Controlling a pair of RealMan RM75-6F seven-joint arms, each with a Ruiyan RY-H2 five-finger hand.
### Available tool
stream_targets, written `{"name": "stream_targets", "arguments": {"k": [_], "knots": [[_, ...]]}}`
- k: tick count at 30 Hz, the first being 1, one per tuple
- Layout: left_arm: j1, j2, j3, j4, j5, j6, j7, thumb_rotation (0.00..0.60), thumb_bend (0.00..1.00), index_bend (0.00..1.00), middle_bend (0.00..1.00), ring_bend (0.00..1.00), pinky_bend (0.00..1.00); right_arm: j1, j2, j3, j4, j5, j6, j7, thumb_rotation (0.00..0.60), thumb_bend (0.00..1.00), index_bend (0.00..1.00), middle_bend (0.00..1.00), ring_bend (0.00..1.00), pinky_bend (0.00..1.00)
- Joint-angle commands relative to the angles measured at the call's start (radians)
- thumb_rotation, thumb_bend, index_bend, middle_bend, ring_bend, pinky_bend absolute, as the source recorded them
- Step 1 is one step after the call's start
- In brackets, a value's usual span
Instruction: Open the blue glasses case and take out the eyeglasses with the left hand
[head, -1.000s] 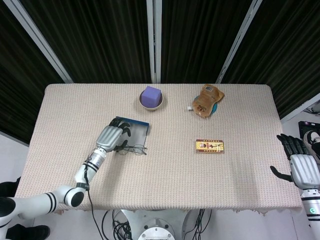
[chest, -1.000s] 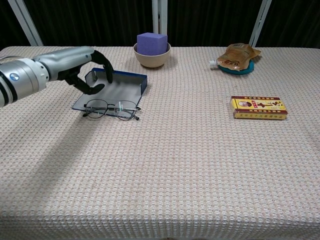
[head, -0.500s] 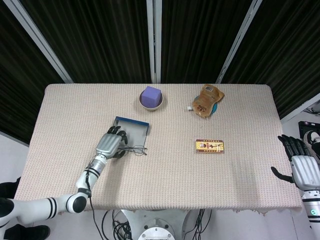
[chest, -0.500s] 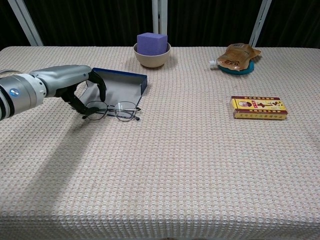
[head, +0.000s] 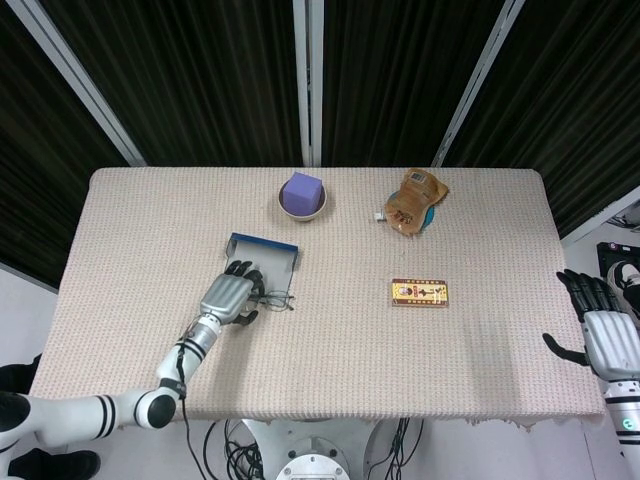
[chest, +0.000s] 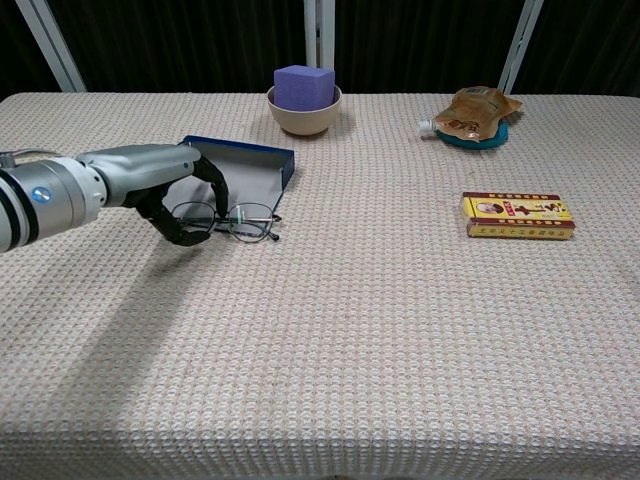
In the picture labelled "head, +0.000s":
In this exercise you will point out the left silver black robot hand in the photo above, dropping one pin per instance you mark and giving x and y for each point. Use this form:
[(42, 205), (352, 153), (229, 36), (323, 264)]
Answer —
[(225, 300)]

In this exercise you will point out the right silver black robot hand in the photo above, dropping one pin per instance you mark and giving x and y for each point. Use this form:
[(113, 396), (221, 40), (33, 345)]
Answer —
[(612, 345)]

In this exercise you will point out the black-rimmed eyeglasses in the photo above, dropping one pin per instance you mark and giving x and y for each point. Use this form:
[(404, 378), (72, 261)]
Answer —
[(280, 301)]

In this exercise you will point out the blue glasses case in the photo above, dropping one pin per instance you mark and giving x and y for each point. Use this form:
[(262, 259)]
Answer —
[(272, 260)]

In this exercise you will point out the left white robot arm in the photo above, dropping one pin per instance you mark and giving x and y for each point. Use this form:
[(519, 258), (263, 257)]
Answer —
[(75, 415)]

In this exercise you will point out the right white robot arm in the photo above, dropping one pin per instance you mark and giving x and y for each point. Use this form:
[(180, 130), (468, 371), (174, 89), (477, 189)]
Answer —
[(625, 415)]

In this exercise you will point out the yellow red flat box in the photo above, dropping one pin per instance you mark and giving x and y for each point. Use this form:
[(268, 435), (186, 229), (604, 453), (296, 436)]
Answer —
[(419, 293)]

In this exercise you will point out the white black sneaker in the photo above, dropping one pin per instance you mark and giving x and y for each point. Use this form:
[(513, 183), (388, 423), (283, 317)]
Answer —
[(627, 270)]

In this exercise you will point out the black electronic device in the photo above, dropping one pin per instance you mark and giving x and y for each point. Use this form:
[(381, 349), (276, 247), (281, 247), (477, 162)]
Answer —
[(607, 250)]

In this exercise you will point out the beige bowl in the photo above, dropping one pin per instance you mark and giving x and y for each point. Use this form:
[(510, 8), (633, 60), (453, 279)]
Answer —
[(287, 212)]

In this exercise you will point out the purple foam cube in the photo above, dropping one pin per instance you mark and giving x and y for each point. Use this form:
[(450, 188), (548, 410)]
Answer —
[(301, 192)]

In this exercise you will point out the beige woven tablecloth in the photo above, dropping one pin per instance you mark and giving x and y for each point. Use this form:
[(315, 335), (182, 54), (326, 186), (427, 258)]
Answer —
[(375, 360)]

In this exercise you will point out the brown spout pouch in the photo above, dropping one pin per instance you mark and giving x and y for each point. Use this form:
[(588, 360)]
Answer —
[(412, 202)]

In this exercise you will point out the teal round plate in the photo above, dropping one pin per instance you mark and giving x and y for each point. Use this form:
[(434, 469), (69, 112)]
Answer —
[(429, 217)]

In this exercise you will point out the black pleated curtain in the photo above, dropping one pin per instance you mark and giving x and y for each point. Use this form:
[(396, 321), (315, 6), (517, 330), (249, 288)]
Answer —
[(200, 75)]

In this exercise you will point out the grey aluminium frame post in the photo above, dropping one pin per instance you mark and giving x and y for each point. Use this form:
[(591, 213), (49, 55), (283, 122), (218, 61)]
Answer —
[(600, 215), (308, 75), (477, 75), (75, 75)]

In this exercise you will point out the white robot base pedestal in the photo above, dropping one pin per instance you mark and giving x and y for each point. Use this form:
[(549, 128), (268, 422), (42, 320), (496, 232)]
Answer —
[(312, 450)]

